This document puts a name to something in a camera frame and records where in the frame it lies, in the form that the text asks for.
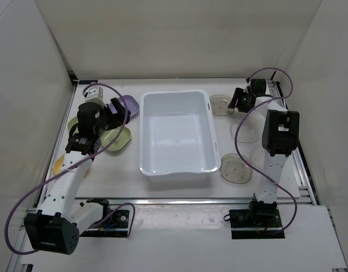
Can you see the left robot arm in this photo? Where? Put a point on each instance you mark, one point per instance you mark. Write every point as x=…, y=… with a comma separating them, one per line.
x=55, y=226

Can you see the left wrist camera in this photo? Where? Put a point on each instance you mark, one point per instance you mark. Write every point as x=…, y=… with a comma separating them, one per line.
x=95, y=95

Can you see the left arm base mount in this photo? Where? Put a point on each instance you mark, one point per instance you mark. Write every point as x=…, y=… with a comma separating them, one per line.
x=118, y=220

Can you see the yellow square plate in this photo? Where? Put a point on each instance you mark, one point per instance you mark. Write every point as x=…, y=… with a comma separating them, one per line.
x=56, y=168

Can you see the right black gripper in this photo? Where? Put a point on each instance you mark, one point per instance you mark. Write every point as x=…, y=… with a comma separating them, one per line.
x=238, y=93

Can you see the clear plate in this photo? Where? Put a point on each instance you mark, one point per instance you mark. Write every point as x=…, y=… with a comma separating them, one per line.
x=248, y=132
x=234, y=170
x=219, y=105
x=257, y=156

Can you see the purple square plate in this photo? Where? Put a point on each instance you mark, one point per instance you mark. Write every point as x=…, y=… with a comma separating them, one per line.
x=131, y=103

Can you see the green plate with panda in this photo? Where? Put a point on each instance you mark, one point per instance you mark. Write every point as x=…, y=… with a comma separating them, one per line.
x=119, y=145

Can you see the white plastic bin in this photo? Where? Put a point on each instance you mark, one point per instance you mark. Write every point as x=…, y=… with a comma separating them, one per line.
x=177, y=135

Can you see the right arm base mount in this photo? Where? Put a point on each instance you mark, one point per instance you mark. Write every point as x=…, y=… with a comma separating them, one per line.
x=256, y=224

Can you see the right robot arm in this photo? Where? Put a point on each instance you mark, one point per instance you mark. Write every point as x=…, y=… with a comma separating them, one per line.
x=280, y=137

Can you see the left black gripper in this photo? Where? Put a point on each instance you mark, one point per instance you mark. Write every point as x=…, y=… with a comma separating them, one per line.
x=119, y=108

